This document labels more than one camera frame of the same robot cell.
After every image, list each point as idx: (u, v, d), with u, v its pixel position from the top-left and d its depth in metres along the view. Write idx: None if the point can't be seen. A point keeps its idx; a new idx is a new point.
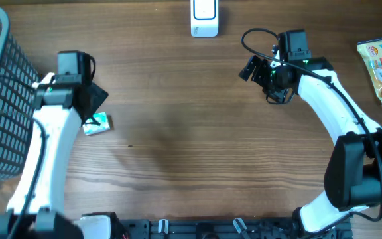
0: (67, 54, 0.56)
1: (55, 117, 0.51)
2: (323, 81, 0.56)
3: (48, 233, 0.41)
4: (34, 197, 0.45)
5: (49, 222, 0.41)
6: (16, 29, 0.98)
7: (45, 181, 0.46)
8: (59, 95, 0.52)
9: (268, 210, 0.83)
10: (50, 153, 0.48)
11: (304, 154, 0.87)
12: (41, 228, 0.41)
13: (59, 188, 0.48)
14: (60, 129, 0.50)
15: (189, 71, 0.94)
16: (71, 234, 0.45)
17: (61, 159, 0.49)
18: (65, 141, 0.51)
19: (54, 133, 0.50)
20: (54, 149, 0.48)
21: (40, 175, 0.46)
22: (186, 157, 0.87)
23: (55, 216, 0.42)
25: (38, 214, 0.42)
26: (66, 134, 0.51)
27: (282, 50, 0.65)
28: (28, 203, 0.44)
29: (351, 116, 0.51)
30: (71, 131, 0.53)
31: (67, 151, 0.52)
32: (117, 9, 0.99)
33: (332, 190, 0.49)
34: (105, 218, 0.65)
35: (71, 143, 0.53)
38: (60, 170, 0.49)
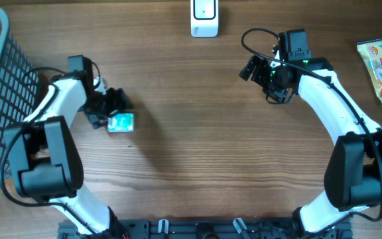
0: (73, 58, 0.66)
1: (67, 80, 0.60)
2: (323, 81, 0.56)
3: (53, 133, 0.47)
4: (44, 114, 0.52)
5: (55, 121, 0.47)
6: (17, 29, 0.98)
7: (56, 106, 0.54)
8: (69, 77, 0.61)
9: (268, 210, 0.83)
10: (61, 95, 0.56)
11: (304, 154, 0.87)
12: (48, 127, 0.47)
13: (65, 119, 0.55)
14: (70, 88, 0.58)
15: (189, 71, 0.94)
16: (73, 154, 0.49)
17: (67, 108, 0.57)
18: (71, 101, 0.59)
19: (65, 89, 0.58)
20: (65, 93, 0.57)
21: (52, 104, 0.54)
22: (186, 157, 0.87)
23: (61, 119, 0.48)
25: (46, 119, 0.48)
26: (74, 97, 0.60)
27: (282, 50, 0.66)
28: (40, 117, 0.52)
29: (351, 117, 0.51)
30: (77, 97, 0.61)
31: (73, 107, 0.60)
32: (117, 9, 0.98)
33: (331, 190, 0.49)
34: (104, 206, 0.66)
35: (76, 105, 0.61)
38: (67, 111, 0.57)
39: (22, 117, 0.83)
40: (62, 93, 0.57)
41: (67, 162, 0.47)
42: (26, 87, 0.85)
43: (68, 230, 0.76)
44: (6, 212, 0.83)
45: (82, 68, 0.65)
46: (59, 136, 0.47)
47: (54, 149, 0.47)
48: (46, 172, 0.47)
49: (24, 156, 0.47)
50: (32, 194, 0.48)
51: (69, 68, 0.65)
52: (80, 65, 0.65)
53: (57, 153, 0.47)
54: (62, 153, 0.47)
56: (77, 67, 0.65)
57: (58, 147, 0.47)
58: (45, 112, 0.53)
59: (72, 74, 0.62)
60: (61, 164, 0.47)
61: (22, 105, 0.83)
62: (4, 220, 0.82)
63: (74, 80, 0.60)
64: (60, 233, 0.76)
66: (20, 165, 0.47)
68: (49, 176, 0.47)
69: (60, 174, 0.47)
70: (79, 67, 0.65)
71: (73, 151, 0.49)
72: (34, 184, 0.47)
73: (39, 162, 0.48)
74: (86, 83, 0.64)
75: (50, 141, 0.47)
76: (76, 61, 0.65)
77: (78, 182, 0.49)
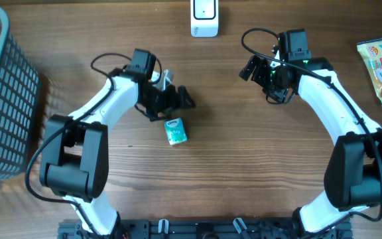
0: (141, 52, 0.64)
1: (123, 82, 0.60)
2: (323, 81, 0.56)
3: (91, 141, 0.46)
4: (92, 115, 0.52)
5: (97, 130, 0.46)
6: (17, 29, 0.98)
7: (104, 109, 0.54)
8: (129, 78, 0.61)
9: (268, 210, 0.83)
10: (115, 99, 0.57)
11: (304, 154, 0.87)
12: (89, 133, 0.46)
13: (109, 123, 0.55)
14: (125, 91, 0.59)
15: (189, 71, 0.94)
16: (102, 164, 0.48)
17: (115, 111, 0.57)
18: (121, 105, 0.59)
19: (121, 91, 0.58)
20: (118, 97, 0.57)
21: (103, 105, 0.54)
22: (187, 157, 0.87)
23: (104, 129, 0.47)
25: (91, 124, 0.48)
26: (125, 100, 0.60)
27: (282, 50, 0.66)
28: (87, 116, 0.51)
29: (351, 117, 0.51)
30: (128, 100, 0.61)
31: (121, 111, 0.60)
32: (117, 9, 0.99)
33: (331, 190, 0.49)
34: (113, 210, 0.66)
35: (125, 108, 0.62)
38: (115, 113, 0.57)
39: (22, 117, 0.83)
40: (117, 94, 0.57)
41: (93, 174, 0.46)
42: (26, 87, 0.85)
43: (68, 230, 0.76)
44: (6, 212, 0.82)
45: (144, 67, 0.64)
46: (95, 145, 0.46)
47: (87, 155, 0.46)
48: (72, 174, 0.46)
49: (57, 151, 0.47)
50: (53, 187, 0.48)
51: (132, 60, 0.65)
52: (144, 62, 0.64)
53: (88, 160, 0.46)
54: (92, 162, 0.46)
56: (139, 63, 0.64)
57: (91, 155, 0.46)
58: (93, 112, 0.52)
59: (132, 75, 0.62)
60: (87, 172, 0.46)
61: (22, 105, 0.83)
62: (4, 220, 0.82)
63: (130, 83, 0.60)
64: (60, 233, 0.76)
66: (52, 158, 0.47)
68: (73, 179, 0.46)
69: (83, 181, 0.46)
70: (142, 66, 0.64)
71: (103, 162, 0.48)
72: (57, 180, 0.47)
73: (69, 161, 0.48)
74: (144, 85, 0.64)
75: (85, 147, 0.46)
76: (142, 58, 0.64)
77: (97, 193, 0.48)
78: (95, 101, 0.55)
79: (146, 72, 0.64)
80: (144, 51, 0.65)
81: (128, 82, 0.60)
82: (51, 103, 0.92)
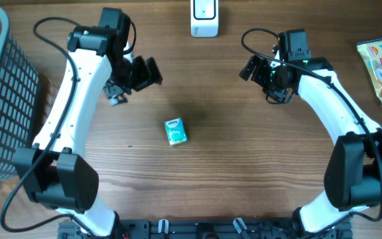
0: (111, 10, 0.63)
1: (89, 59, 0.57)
2: (323, 82, 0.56)
3: (67, 174, 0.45)
4: (60, 137, 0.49)
5: (69, 164, 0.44)
6: (17, 29, 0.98)
7: (71, 123, 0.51)
8: (97, 37, 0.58)
9: (268, 210, 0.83)
10: (79, 93, 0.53)
11: (304, 154, 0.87)
12: (62, 168, 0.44)
13: (81, 128, 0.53)
14: (92, 75, 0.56)
15: (189, 71, 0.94)
16: (87, 182, 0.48)
17: (87, 107, 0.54)
18: (93, 91, 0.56)
19: (85, 80, 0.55)
20: (83, 91, 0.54)
21: (69, 114, 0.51)
22: (186, 157, 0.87)
23: (75, 162, 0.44)
25: (62, 155, 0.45)
26: (95, 83, 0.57)
27: (282, 50, 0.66)
28: (54, 141, 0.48)
29: (351, 117, 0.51)
30: (99, 81, 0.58)
31: (95, 97, 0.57)
32: (117, 9, 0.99)
33: (331, 190, 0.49)
34: (111, 210, 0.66)
35: (99, 87, 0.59)
38: (85, 109, 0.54)
39: (22, 117, 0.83)
40: (80, 89, 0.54)
41: (79, 198, 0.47)
42: (26, 87, 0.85)
43: (68, 230, 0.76)
44: None
45: (117, 27, 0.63)
46: (73, 178, 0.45)
47: (67, 185, 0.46)
48: (58, 198, 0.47)
49: (36, 183, 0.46)
50: (47, 207, 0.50)
51: (102, 21, 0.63)
52: (115, 22, 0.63)
53: (70, 190, 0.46)
54: (75, 192, 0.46)
56: (109, 23, 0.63)
57: (71, 187, 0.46)
58: (59, 133, 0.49)
59: (100, 34, 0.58)
60: (73, 199, 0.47)
61: (22, 104, 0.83)
62: None
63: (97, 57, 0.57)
64: (61, 233, 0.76)
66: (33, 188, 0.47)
68: (60, 202, 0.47)
69: (73, 206, 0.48)
70: (113, 25, 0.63)
71: (86, 180, 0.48)
72: (46, 203, 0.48)
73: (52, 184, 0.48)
74: (115, 46, 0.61)
75: (63, 180, 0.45)
76: (112, 16, 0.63)
77: (89, 204, 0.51)
78: (59, 112, 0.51)
79: (117, 29, 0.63)
80: (115, 9, 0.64)
81: (96, 56, 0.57)
82: (51, 104, 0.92)
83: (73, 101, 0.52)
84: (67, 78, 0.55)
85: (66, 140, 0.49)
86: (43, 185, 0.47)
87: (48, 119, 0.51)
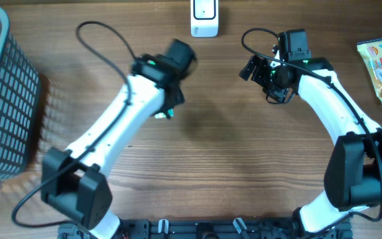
0: (182, 45, 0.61)
1: (146, 87, 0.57)
2: (323, 81, 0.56)
3: (87, 193, 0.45)
4: (93, 152, 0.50)
5: (93, 184, 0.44)
6: (16, 30, 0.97)
7: (109, 142, 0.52)
8: (158, 71, 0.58)
9: (268, 210, 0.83)
10: (127, 116, 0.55)
11: (304, 154, 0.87)
12: (85, 186, 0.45)
13: (113, 153, 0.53)
14: (142, 104, 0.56)
15: None
16: (99, 204, 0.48)
17: (126, 133, 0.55)
18: (138, 117, 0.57)
19: (137, 105, 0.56)
20: (130, 115, 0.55)
21: (111, 130, 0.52)
22: (186, 157, 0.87)
23: (99, 182, 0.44)
25: (87, 174, 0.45)
26: (139, 115, 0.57)
27: (282, 50, 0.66)
28: (87, 154, 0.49)
29: (351, 117, 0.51)
30: (146, 111, 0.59)
31: (133, 128, 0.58)
32: (118, 9, 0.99)
33: (331, 190, 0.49)
34: (115, 218, 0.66)
35: (141, 119, 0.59)
38: (124, 133, 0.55)
39: (22, 117, 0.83)
40: (128, 113, 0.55)
41: (87, 217, 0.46)
42: (26, 87, 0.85)
43: (68, 230, 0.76)
44: (6, 212, 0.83)
45: (180, 62, 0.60)
46: (89, 197, 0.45)
47: (81, 200, 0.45)
48: (69, 207, 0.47)
49: (54, 188, 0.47)
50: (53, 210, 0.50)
51: (169, 53, 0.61)
52: (180, 56, 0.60)
53: (83, 206, 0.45)
54: (86, 209, 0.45)
56: (176, 56, 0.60)
57: (85, 202, 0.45)
58: (94, 149, 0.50)
59: (162, 69, 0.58)
60: (81, 216, 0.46)
61: (22, 105, 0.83)
62: (4, 220, 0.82)
63: (154, 89, 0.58)
64: (61, 233, 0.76)
66: (50, 192, 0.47)
68: (68, 214, 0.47)
69: (78, 221, 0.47)
70: (176, 60, 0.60)
71: (101, 201, 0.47)
72: (56, 209, 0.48)
73: (67, 193, 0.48)
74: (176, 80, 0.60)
75: (80, 194, 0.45)
76: (179, 51, 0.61)
77: (94, 224, 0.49)
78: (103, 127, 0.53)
79: (178, 66, 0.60)
80: (186, 44, 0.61)
81: (153, 87, 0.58)
82: (51, 104, 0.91)
83: (117, 122, 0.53)
84: (120, 99, 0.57)
85: (99, 157, 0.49)
86: (60, 191, 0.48)
87: (89, 133, 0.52)
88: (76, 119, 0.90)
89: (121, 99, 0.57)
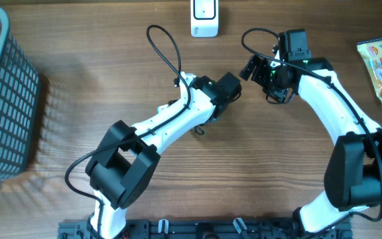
0: (233, 78, 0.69)
1: (204, 100, 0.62)
2: (323, 81, 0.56)
3: (140, 166, 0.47)
4: (153, 134, 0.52)
5: (150, 160, 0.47)
6: (16, 30, 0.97)
7: (166, 132, 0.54)
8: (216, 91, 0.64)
9: (268, 210, 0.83)
10: (184, 116, 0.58)
11: (304, 154, 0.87)
12: (141, 159, 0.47)
13: (166, 145, 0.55)
14: (197, 111, 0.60)
15: (189, 71, 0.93)
16: (142, 184, 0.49)
17: (179, 133, 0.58)
18: (191, 123, 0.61)
19: (193, 111, 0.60)
20: (188, 116, 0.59)
21: (170, 123, 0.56)
22: (186, 157, 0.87)
23: (154, 160, 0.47)
25: (146, 149, 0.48)
26: (191, 122, 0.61)
27: (282, 50, 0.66)
28: (149, 135, 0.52)
29: (351, 117, 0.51)
30: (197, 120, 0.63)
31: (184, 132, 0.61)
32: (118, 9, 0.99)
33: (331, 190, 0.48)
34: (123, 222, 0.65)
35: (191, 126, 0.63)
38: (178, 132, 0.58)
39: (22, 117, 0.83)
40: (186, 114, 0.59)
41: (129, 191, 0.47)
42: (27, 87, 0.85)
43: (68, 230, 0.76)
44: (6, 212, 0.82)
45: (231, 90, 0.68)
46: (141, 171, 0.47)
47: (131, 174, 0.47)
48: (115, 178, 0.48)
49: (109, 157, 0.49)
50: (92, 181, 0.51)
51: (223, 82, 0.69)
52: (232, 85, 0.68)
53: (130, 179, 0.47)
54: (132, 182, 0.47)
56: (228, 85, 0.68)
57: (134, 176, 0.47)
58: (154, 132, 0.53)
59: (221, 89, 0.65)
60: (125, 189, 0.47)
61: (22, 105, 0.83)
62: (4, 220, 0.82)
63: (209, 103, 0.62)
64: (60, 233, 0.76)
66: (101, 159, 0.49)
68: (111, 185, 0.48)
69: (119, 194, 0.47)
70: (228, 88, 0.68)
71: (144, 182, 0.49)
72: (99, 178, 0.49)
73: (116, 165, 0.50)
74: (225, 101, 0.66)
75: (133, 168, 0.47)
76: (232, 81, 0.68)
77: (126, 205, 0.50)
78: (164, 117, 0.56)
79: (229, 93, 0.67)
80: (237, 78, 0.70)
81: (209, 102, 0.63)
82: (51, 104, 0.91)
83: (176, 119, 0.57)
84: (180, 101, 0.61)
85: (157, 140, 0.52)
86: (110, 162, 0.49)
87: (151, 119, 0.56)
88: (76, 119, 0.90)
89: (181, 101, 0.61)
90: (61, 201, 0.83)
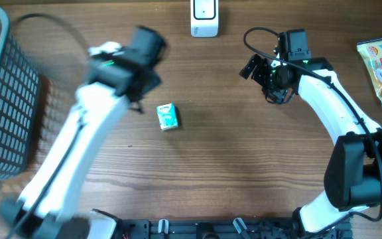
0: (146, 32, 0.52)
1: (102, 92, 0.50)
2: (323, 81, 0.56)
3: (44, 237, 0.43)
4: (47, 196, 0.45)
5: (50, 228, 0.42)
6: (17, 29, 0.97)
7: (62, 181, 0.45)
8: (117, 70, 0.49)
9: (268, 210, 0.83)
10: (79, 140, 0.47)
11: (304, 154, 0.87)
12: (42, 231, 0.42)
13: (73, 186, 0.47)
14: (101, 119, 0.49)
15: (189, 71, 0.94)
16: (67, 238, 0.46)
17: (85, 159, 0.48)
18: (99, 135, 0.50)
19: (91, 123, 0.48)
20: (85, 138, 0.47)
21: (64, 163, 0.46)
22: (186, 157, 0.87)
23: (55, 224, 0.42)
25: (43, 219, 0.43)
26: (102, 127, 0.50)
27: (282, 50, 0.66)
28: (40, 201, 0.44)
29: (351, 117, 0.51)
30: (115, 115, 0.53)
31: (97, 143, 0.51)
32: (118, 9, 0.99)
33: (331, 190, 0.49)
34: (109, 220, 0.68)
35: (105, 130, 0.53)
38: (82, 161, 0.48)
39: (22, 117, 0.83)
40: (81, 135, 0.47)
41: None
42: (27, 87, 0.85)
43: None
44: None
45: (145, 52, 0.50)
46: None
47: None
48: None
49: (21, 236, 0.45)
50: None
51: (132, 44, 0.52)
52: (143, 46, 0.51)
53: None
54: None
56: (141, 46, 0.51)
57: None
58: (49, 189, 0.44)
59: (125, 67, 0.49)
60: None
61: (22, 105, 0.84)
62: None
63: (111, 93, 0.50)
64: None
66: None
68: None
69: None
70: (143, 50, 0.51)
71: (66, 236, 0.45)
72: None
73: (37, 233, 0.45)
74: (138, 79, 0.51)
75: None
76: (142, 40, 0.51)
77: None
78: (56, 162, 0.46)
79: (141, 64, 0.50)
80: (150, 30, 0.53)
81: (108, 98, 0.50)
82: (51, 104, 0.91)
83: (68, 155, 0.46)
84: (73, 119, 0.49)
85: (53, 204, 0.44)
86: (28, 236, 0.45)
87: (42, 170, 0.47)
88: None
89: (74, 119, 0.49)
90: None
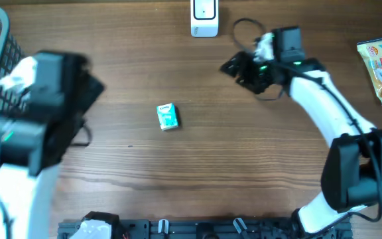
0: (52, 55, 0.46)
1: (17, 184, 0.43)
2: (314, 82, 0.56)
3: None
4: None
5: None
6: (17, 29, 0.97)
7: None
8: (22, 137, 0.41)
9: (268, 210, 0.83)
10: (14, 233, 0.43)
11: (304, 154, 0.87)
12: None
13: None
14: (28, 208, 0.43)
15: (189, 71, 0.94)
16: None
17: (42, 227, 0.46)
18: (40, 210, 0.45)
19: (19, 214, 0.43)
20: (22, 227, 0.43)
21: None
22: (186, 157, 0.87)
23: None
25: None
26: (41, 201, 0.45)
27: (275, 48, 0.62)
28: None
29: (345, 118, 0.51)
30: (47, 184, 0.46)
31: (48, 211, 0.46)
32: (117, 9, 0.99)
33: (329, 192, 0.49)
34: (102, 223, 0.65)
35: (47, 202, 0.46)
38: (40, 233, 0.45)
39: None
40: (15, 230, 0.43)
41: None
42: None
43: (68, 230, 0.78)
44: None
45: (58, 89, 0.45)
46: None
47: None
48: None
49: None
50: None
51: (38, 79, 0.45)
52: (52, 78, 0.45)
53: None
54: None
56: (50, 83, 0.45)
57: None
58: None
59: (34, 126, 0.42)
60: None
61: None
62: None
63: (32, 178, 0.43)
64: (61, 233, 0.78)
66: None
68: None
69: None
70: (54, 86, 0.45)
71: None
72: None
73: None
74: (64, 132, 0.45)
75: None
76: (50, 70, 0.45)
77: None
78: None
79: (52, 117, 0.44)
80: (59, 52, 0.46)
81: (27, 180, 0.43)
82: None
83: None
84: None
85: None
86: None
87: None
88: None
89: None
90: (62, 201, 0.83)
